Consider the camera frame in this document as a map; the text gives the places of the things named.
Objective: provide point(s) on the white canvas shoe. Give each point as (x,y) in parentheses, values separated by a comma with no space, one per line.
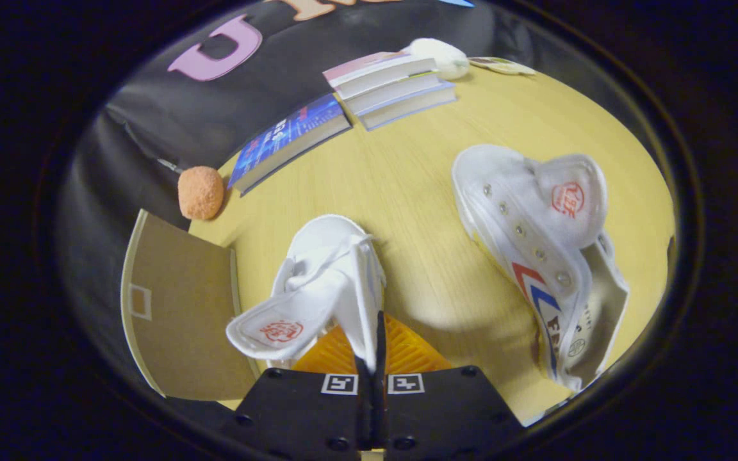
(330,256)
(523,211)

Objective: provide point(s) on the blue cover book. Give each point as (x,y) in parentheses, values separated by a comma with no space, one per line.
(286,131)

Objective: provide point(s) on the white plush ball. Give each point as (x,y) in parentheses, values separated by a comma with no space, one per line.
(439,56)

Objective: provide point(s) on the lavender cover book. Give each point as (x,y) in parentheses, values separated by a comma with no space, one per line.
(407,112)

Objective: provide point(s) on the beige storage box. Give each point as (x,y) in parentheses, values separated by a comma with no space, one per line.
(183,307)

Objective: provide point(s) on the orange sponge ball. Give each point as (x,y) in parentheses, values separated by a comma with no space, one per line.
(200,192)

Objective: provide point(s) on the pink cover book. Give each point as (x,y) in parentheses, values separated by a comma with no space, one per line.
(369,67)

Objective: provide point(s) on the small divided grain tray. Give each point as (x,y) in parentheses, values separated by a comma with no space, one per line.
(500,65)

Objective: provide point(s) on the pale green cover book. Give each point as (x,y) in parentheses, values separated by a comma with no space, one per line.
(394,96)

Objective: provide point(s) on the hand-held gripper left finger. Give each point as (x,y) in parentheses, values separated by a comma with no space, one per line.
(364,403)

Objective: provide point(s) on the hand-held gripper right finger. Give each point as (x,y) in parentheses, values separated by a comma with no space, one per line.
(380,358)

